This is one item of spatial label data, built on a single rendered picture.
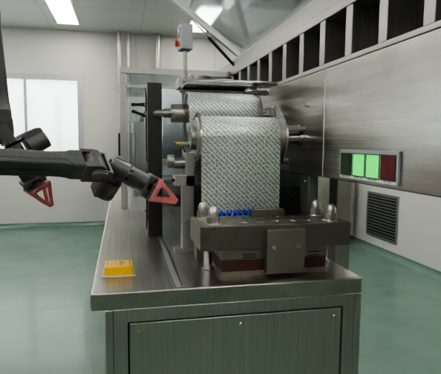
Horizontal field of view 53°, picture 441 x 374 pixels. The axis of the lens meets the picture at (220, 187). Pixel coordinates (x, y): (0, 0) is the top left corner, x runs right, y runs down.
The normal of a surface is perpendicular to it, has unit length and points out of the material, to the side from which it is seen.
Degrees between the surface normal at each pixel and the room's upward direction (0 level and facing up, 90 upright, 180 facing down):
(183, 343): 90
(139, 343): 90
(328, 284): 90
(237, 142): 90
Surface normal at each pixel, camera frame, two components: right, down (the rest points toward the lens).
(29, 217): 0.22, 0.10
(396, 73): -0.98, 0.01
